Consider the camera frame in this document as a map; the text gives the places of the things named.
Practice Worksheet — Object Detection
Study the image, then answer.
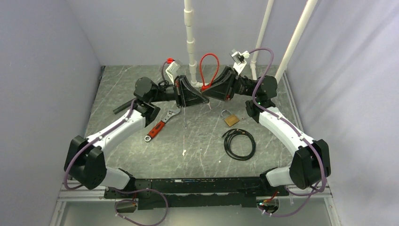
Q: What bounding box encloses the aluminium frame rail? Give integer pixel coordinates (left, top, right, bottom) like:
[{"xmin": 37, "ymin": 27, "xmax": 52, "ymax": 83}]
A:
[{"xmin": 49, "ymin": 185, "xmax": 105, "ymax": 226}]

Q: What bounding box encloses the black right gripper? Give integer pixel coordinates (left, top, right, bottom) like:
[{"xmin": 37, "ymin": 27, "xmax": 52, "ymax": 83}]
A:
[{"xmin": 200, "ymin": 66, "xmax": 258, "ymax": 101}]

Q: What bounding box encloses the coiled black usb cable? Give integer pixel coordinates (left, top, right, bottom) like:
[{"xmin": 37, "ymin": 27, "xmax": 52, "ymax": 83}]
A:
[{"xmin": 221, "ymin": 128, "xmax": 257, "ymax": 161}]

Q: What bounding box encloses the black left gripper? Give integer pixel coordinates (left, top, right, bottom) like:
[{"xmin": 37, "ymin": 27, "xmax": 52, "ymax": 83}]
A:
[{"xmin": 151, "ymin": 76, "xmax": 209, "ymax": 110}]

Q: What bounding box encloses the red handled adjustable wrench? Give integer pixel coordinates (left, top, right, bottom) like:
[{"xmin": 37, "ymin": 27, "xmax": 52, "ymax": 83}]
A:
[{"xmin": 144, "ymin": 108, "xmax": 181, "ymax": 143}]

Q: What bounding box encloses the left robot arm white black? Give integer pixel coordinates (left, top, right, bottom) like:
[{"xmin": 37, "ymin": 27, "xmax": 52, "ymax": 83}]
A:
[{"xmin": 63, "ymin": 75, "xmax": 209, "ymax": 198}]

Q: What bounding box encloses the black corrugated hose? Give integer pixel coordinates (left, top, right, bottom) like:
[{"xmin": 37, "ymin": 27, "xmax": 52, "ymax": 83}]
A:
[{"xmin": 112, "ymin": 99, "xmax": 138, "ymax": 115}]

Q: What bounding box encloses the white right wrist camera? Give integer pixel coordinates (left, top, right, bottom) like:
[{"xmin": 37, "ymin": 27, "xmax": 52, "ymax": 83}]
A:
[{"xmin": 230, "ymin": 49, "xmax": 250, "ymax": 76}]

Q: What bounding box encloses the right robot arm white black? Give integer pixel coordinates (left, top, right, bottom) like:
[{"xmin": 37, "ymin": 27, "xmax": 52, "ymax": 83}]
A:
[{"xmin": 202, "ymin": 66, "xmax": 331, "ymax": 195}]

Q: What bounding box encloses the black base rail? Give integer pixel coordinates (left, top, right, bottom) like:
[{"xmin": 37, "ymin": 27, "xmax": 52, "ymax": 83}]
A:
[{"xmin": 104, "ymin": 177, "xmax": 288, "ymax": 210}]

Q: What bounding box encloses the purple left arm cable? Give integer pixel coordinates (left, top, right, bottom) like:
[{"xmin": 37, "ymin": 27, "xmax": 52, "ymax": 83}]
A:
[{"xmin": 63, "ymin": 61, "xmax": 170, "ymax": 226}]

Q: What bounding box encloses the brass padlock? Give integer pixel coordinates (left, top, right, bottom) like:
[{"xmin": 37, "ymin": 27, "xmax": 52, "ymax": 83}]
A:
[{"xmin": 221, "ymin": 110, "xmax": 240, "ymax": 127}]

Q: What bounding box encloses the red alligator clip lead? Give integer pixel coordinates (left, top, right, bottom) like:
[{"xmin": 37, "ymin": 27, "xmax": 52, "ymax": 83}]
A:
[{"xmin": 199, "ymin": 53, "xmax": 220, "ymax": 91}]

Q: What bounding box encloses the white pvc pipe frame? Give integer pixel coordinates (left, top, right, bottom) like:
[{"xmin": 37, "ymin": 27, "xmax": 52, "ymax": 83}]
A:
[{"xmin": 184, "ymin": 0, "xmax": 318, "ymax": 88}]

